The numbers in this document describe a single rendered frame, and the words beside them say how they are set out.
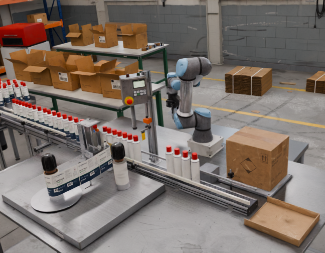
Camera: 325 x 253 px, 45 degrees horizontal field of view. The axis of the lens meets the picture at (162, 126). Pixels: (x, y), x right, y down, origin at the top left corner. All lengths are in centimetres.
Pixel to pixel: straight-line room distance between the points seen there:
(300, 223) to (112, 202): 105
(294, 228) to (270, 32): 609
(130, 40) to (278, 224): 517
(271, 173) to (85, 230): 109
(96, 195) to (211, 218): 71
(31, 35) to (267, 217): 639
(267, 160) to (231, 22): 614
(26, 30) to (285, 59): 485
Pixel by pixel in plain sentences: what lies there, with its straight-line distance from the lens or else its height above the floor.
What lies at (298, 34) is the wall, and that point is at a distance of 780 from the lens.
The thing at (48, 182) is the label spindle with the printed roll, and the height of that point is 102.
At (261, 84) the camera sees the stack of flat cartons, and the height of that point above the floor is 20.
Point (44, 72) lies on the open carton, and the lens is 530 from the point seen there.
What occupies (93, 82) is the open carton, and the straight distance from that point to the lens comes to 468.
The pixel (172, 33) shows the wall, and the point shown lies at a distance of 913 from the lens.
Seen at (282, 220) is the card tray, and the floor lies 83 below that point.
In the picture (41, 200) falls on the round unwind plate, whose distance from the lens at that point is 253.
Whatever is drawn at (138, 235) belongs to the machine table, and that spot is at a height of 83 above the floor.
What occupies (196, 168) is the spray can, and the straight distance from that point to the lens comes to 239.
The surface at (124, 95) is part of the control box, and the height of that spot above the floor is 137.
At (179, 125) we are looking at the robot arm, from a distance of 277.
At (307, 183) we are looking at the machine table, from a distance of 260.
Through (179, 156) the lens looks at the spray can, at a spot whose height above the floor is 104.
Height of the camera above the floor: 217
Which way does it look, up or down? 23 degrees down
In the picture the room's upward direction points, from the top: 5 degrees counter-clockwise
